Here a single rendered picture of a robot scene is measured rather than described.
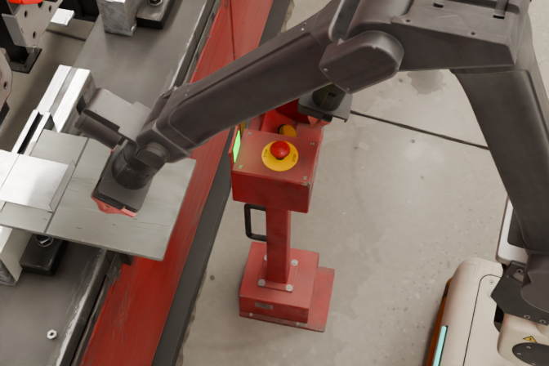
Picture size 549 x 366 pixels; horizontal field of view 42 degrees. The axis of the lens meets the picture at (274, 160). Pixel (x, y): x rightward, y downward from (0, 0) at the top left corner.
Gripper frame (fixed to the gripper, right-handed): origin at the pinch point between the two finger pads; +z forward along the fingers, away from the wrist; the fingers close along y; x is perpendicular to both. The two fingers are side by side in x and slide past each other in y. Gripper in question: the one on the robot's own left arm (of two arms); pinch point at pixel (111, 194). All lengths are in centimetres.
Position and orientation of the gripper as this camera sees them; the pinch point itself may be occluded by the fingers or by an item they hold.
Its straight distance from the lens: 110.5
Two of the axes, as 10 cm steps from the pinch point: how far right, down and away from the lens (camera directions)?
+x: 8.5, 4.4, 2.9
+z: -4.8, 3.9, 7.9
